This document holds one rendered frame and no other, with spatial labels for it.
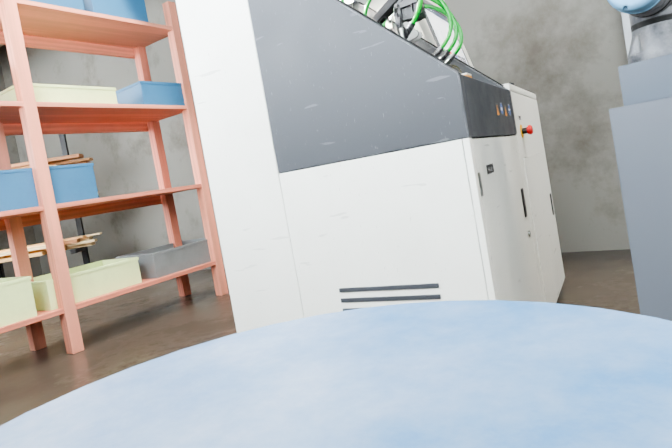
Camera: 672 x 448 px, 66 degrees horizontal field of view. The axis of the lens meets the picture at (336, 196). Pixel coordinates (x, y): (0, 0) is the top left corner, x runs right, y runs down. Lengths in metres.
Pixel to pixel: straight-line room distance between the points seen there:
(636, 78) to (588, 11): 2.20
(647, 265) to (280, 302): 1.01
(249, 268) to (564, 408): 1.45
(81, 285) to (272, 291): 2.05
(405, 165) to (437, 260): 0.26
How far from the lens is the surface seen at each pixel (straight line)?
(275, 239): 1.59
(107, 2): 4.06
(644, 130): 1.45
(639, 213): 1.47
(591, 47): 3.62
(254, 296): 1.69
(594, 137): 3.60
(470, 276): 1.36
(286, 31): 1.55
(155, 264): 3.80
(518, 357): 0.35
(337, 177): 1.45
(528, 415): 0.28
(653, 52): 1.50
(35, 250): 6.52
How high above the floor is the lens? 0.75
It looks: 2 degrees down
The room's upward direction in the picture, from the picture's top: 10 degrees counter-clockwise
